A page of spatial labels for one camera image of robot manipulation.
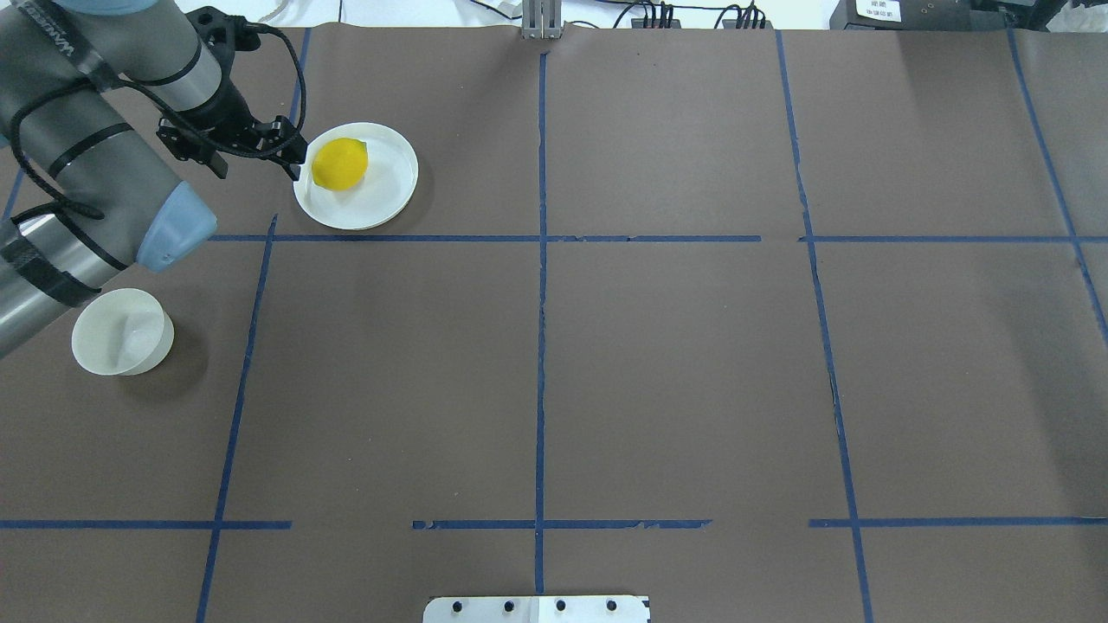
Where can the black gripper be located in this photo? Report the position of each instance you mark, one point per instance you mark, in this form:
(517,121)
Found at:
(227,112)

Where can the yellow lemon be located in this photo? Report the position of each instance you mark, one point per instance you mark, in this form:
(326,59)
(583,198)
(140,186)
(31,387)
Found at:
(340,164)

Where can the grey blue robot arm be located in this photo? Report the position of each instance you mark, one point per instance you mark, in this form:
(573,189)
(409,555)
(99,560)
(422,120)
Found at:
(112,202)

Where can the white plate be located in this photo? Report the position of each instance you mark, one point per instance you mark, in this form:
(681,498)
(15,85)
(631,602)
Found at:
(379,194)

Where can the white bowl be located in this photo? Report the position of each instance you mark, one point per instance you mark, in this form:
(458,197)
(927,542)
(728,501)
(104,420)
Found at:
(124,332)

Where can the brown paper table cover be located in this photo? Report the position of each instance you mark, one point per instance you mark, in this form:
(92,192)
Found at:
(783,327)

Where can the black power box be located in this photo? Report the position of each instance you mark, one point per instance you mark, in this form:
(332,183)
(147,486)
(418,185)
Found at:
(944,16)

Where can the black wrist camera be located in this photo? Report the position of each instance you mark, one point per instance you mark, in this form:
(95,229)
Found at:
(225,35)

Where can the aluminium frame post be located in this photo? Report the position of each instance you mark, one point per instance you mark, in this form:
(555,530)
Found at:
(541,19)

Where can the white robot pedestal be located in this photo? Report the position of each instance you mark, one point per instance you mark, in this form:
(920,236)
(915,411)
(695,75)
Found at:
(539,608)

